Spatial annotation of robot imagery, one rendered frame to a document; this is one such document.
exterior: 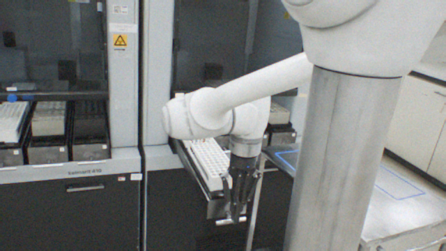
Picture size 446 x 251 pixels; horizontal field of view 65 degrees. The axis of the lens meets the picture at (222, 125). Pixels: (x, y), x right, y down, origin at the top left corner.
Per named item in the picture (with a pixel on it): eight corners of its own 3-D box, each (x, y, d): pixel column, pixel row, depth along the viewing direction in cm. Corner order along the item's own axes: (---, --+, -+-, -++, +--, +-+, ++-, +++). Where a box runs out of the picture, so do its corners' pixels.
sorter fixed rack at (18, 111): (3, 116, 152) (1, 103, 150) (28, 116, 156) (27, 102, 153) (-14, 147, 127) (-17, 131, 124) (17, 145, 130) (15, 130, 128)
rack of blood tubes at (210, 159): (187, 152, 138) (187, 138, 136) (210, 150, 142) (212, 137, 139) (210, 194, 113) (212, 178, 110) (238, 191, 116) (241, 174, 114)
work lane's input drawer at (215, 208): (164, 132, 170) (164, 115, 167) (191, 130, 175) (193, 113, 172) (210, 229, 108) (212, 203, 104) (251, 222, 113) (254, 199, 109)
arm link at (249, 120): (252, 123, 103) (212, 127, 96) (259, 71, 97) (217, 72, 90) (273, 138, 94) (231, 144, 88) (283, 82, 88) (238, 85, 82)
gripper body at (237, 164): (252, 144, 103) (248, 172, 106) (225, 146, 100) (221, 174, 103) (263, 156, 96) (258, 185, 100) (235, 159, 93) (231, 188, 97)
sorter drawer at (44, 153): (46, 103, 190) (44, 88, 186) (73, 103, 194) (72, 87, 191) (27, 171, 127) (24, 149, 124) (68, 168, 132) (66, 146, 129)
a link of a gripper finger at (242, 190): (240, 166, 102) (244, 165, 103) (237, 198, 106) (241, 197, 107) (245, 173, 99) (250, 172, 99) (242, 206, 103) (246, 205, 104)
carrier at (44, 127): (65, 132, 140) (64, 118, 138) (65, 134, 139) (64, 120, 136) (33, 134, 136) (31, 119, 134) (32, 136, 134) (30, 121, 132)
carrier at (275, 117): (286, 121, 175) (288, 110, 173) (288, 123, 174) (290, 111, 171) (265, 122, 172) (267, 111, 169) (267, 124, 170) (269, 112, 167)
